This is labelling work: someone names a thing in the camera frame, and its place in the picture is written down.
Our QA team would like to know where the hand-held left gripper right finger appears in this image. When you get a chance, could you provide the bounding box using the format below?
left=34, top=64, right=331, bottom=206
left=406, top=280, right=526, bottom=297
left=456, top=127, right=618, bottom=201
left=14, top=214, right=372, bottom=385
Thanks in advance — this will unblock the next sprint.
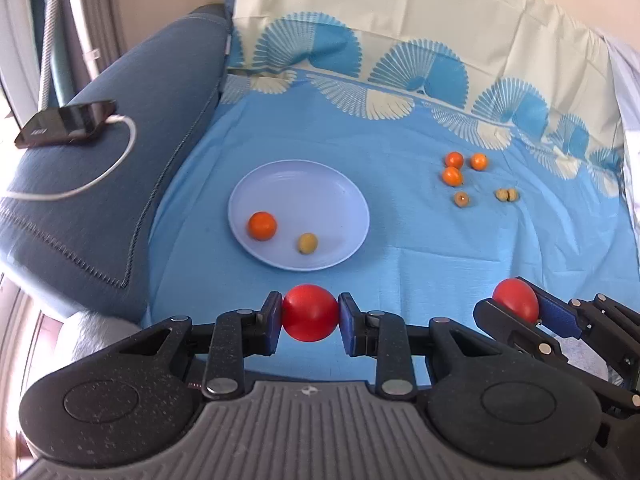
left=337, top=292, right=482, bottom=397

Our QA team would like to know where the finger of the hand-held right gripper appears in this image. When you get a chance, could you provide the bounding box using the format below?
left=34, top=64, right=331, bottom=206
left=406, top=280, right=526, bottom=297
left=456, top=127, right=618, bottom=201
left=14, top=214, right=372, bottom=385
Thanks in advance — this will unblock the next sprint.
left=472, top=297, right=640, bottom=408
left=517, top=276, right=640, bottom=372

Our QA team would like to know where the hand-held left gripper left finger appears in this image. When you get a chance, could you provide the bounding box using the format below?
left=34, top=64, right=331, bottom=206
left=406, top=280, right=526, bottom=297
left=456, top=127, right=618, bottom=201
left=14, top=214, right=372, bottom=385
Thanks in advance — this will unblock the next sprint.
left=120, top=291, right=284, bottom=397

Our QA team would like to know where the large red tomato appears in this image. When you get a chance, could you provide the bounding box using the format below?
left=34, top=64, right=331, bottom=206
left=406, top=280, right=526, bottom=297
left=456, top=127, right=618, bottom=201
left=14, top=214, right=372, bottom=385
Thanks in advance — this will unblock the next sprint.
left=282, top=284, right=341, bottom=343

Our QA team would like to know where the light blue plate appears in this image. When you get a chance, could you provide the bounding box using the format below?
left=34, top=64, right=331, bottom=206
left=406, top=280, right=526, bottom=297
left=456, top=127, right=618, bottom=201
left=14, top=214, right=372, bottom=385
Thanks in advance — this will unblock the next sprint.
left=228, top=160, right=371, bottom=271

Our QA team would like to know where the white cushion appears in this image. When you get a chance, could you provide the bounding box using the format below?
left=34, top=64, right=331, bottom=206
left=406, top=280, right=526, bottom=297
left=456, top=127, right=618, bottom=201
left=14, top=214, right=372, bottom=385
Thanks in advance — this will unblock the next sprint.
left=47, top=309, right=147, bottom=367

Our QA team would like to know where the blue fan-print bed sheet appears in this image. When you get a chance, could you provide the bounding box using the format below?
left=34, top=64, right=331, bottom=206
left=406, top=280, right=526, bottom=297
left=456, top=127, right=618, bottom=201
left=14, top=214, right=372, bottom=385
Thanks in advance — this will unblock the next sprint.
left=140, top=0, right=637, bottom=391

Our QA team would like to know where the pale blue cloth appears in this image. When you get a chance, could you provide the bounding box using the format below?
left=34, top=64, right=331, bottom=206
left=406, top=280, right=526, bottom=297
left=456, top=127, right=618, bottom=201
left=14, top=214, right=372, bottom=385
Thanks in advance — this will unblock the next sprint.
left=602, top=30, right=640, bottom=241

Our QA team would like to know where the blue sofa armrest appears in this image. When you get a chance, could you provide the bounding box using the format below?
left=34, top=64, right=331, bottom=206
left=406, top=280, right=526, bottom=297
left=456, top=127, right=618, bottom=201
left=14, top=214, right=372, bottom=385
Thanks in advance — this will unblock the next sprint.
left=0, top=4, right=232, bottom=320

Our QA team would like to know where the black phone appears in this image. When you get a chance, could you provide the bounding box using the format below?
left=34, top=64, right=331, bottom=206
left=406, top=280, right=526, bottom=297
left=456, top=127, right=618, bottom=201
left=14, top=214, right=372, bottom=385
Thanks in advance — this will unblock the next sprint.
left=14, top=101, right=119, bottom=149

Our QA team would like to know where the white charging cable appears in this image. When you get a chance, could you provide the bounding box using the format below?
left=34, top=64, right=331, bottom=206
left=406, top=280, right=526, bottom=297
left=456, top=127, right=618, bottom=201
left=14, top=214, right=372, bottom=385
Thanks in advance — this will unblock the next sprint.
left=4, top=115, right=137, bottom=202

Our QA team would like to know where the grey braided hose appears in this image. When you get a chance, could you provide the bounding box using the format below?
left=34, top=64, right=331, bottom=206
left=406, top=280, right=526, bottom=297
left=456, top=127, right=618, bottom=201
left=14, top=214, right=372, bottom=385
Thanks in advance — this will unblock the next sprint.
left=39, top=0, right=67, bottom=111

